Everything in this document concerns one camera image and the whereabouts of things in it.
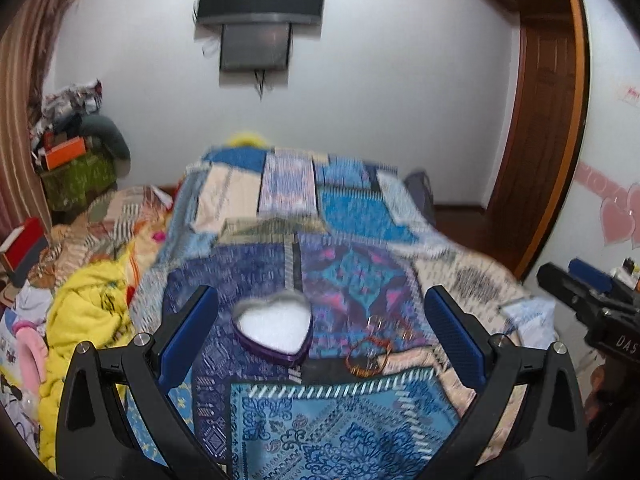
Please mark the dark green pillow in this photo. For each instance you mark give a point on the dark green pillow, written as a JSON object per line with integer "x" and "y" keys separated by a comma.
{"x": 103, "y": 129}

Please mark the small black wall monitor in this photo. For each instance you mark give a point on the small black wall monitor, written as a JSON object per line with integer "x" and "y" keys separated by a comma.
{"x": 255, "y": 47}

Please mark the blue patchwork bedspread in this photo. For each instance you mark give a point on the blue patchwork bedspread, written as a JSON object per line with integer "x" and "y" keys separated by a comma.
{"x": 376, "y": 397}

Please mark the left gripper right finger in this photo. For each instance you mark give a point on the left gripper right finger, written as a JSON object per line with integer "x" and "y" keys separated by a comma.
{"x": 548, "y": 437}

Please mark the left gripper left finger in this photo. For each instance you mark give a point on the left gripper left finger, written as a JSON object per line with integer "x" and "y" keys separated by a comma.
{"x": 94, "y": 439}

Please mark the orange shoe box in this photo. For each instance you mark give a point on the orange shoe box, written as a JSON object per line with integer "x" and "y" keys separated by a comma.
{"x": 63, "y": 153}

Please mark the striped brown curtain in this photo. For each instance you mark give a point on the striped brown curtain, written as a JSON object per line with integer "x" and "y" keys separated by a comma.
{"x": 27, "y": 42}

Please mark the pink plush toy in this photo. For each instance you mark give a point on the pink plush toy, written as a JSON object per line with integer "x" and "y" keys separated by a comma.
{"x": 32, "y": 353}

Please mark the brown wooden door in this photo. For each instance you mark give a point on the brown wooden door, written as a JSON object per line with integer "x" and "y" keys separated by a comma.
{"x": 545, "y": 130}

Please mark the purple heart-shaped tin box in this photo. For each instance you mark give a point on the purple heart-shaped tin box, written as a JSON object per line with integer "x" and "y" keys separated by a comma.
{"x": 277, "y": 328}

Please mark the red box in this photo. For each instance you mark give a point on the red box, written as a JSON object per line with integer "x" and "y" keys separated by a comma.
{"x": 21, "y": 250}

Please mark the yellow cartoon blanket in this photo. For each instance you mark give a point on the yellow cartoon blanket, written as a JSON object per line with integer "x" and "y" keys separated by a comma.
{"x": 91, "y": 305}

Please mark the green patterned storage box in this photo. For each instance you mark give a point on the green patterned storage box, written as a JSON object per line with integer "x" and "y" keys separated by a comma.
{"x": 71, "y": 185}

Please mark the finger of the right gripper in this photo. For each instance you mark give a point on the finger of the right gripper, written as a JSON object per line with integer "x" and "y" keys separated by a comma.
{"x": 591, "y": 276}
{"x": 575, "y": 289}

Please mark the pink heart wall sticker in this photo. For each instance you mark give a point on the pink heart wall sticker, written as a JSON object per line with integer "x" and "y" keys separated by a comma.
{"x": 619, "y": 207}

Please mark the dark blue chair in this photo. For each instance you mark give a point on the dark blue chair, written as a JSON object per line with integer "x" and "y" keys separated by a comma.
{"x": 419, "y": 187}

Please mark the striped beige blanket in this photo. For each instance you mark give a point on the striped beige blanket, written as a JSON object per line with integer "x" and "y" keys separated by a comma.
{"x": 102, "y": 231}

